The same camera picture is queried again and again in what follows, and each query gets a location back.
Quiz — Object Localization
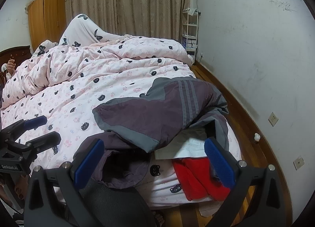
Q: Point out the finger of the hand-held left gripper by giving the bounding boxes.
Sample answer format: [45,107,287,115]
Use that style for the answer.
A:
[1,116,48,141]
[5,131,61,163]

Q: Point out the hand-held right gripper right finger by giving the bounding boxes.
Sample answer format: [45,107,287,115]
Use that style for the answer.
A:
[204,137,293,227]

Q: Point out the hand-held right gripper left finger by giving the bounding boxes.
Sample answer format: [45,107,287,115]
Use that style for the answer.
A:
[23,139,106,227]

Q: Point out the purple and grey striped jacket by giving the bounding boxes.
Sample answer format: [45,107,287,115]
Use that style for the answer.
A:
[74,76,230,189]

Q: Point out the red cloth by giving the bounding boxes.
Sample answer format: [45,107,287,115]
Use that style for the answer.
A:
[172,157,230,201]

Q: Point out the white cloth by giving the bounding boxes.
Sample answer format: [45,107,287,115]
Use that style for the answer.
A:
[155,128,209,160]

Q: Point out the pink cat-print quilt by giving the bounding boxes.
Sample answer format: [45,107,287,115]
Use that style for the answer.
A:
[0,36,243,209]

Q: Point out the dark wooden headboard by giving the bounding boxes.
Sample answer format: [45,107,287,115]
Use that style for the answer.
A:
[0,45,32,87]

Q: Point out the white butterfly-print pillow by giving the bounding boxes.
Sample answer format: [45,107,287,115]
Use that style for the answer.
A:
[32,14,123,56]

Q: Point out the wooden wardrobe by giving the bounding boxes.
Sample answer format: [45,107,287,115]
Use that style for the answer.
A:
[28,0,67,50]

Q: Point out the white shelf rack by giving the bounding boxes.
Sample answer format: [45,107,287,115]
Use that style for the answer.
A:
[181,8,200,61]

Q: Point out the beige curtain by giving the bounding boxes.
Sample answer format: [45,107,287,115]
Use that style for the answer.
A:
[50,0,192,43]

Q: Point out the white wall socket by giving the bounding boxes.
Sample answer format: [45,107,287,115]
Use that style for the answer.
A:
[268,112,279,127]
[293,157,305,170]

